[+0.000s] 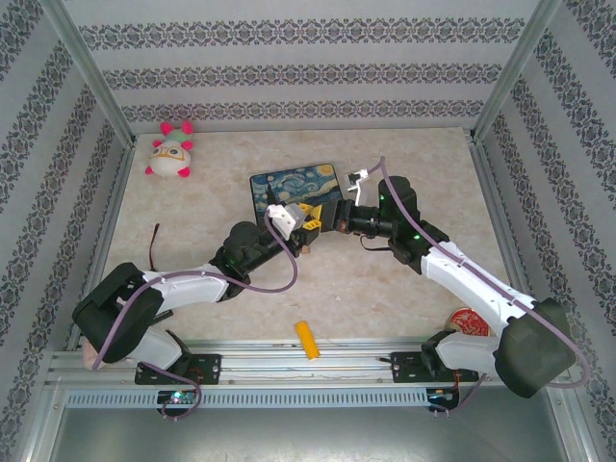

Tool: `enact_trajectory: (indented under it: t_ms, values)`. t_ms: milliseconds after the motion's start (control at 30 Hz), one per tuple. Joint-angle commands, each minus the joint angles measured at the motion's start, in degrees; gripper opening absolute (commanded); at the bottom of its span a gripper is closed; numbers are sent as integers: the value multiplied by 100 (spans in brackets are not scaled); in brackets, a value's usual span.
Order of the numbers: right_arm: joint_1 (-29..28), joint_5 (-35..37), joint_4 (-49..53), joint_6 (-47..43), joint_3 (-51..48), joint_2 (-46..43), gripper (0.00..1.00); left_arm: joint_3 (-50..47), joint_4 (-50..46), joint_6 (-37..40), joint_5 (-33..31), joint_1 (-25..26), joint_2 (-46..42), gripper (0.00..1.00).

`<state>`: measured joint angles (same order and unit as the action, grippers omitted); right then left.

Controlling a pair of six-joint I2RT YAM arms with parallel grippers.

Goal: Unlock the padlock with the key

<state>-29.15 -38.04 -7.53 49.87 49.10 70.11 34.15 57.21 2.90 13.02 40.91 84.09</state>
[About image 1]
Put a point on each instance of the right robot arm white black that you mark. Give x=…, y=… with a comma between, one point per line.
x=471, y=284

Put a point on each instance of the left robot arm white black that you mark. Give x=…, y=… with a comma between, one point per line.
x=192, y=289

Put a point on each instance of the black box starry night lid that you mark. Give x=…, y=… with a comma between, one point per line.
x=293, y=185

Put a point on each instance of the yellow cylinder block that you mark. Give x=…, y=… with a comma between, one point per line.
x=307, y=339

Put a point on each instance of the white pink plush toy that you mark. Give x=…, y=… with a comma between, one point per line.
x=166, y=159

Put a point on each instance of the red patterned round disc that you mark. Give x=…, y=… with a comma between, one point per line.
x=469, y=321

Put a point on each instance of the small circuit board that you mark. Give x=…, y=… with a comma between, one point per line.
x=177, y=397
x=442, y=397

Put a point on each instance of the pink soft object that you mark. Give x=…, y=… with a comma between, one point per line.
x=89, y=356

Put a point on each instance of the aluminium frame side rail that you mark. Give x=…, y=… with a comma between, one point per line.
x=498, y=202
x=102, y=240

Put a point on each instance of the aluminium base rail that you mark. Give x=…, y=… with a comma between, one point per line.
x=308, y=370

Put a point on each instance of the aluminium frame post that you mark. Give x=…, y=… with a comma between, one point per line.
x=519, y=72
x=91, y=72

